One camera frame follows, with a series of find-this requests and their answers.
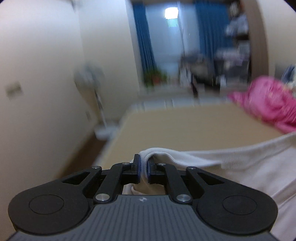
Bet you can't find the white standing fan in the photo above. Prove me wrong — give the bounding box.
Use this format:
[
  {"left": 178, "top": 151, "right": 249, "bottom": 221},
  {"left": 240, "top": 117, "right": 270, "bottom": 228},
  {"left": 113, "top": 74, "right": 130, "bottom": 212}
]
[{"left": 74, "top": 62, "right": 118, "bottom": 141}]

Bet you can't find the blue curtain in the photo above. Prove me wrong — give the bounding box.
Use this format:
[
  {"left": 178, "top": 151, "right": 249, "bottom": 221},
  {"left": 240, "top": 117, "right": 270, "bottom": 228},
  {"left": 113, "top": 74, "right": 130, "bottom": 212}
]
[
  {"left": 195, "top": 1, "right": 233, "bottom": 60},
  {"left": 132, "top": 3, "right": 157, "bottom": 87}
]

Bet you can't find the white long-sleeve shirt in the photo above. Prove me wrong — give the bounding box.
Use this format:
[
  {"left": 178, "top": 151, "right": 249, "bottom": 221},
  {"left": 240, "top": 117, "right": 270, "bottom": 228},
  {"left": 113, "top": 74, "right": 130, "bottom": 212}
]
[{"left": 123, "top": 133, "right": 295, "bottom": 240}]

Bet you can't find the pink floral quilt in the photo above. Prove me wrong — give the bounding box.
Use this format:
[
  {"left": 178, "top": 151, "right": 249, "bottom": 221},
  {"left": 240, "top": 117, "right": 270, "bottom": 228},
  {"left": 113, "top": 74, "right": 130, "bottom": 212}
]
[{"left": 228, "top": 76, "right": 295, "bottom": 133}]

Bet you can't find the blue curtain right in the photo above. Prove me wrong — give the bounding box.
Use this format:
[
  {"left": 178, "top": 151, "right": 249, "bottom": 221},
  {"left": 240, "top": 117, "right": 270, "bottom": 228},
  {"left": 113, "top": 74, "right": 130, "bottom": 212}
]
[{"left": 195, "top": 1, "right": 233, "bottom": 60}]

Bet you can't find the blue curtain left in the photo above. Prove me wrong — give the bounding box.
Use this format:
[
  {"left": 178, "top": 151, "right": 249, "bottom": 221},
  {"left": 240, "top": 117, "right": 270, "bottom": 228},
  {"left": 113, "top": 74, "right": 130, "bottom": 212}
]
[{"left": 132, "top": 3, "right": 157, "bottom": 87}]

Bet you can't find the wall light switch plate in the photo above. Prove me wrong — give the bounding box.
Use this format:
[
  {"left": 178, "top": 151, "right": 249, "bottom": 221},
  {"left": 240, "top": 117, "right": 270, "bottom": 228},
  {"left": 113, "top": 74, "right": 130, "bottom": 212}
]
[{"left": 5, "top": 82, "right": 23, "bottom": 99}]

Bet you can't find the tan mattress bed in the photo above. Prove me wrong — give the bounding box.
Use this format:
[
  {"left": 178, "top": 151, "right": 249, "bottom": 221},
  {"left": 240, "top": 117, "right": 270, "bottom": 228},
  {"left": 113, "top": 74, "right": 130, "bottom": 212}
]
[{"left": 94, "top": 97, "right": 282, "bottom": 169}]

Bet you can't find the wall power socket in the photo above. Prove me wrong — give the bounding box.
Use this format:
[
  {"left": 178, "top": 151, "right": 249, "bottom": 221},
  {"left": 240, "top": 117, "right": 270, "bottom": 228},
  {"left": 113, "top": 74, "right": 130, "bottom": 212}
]
[{"left": 85, "top": 111, "right": 91, "bottom": 121}]

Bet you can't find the black bag on windowsill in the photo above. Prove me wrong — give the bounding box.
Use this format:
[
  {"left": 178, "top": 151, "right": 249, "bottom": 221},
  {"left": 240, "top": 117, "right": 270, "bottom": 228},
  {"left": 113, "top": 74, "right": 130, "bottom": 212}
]
[{"left": 179, "top": 53, "right": 215, "bottom": 97}]

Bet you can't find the potted green plant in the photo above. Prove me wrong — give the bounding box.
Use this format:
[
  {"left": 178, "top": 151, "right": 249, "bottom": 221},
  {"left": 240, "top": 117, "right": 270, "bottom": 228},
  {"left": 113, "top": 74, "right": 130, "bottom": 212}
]
[{"left": 144, "top": 69, "right": 168, "bottom": 87}]

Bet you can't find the cluttered storage shelf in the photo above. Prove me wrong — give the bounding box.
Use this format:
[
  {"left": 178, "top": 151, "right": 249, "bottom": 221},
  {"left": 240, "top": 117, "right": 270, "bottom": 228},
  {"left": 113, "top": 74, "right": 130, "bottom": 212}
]
[{"left": 214, "top": 1, "right": 251, "bottom": 90}]

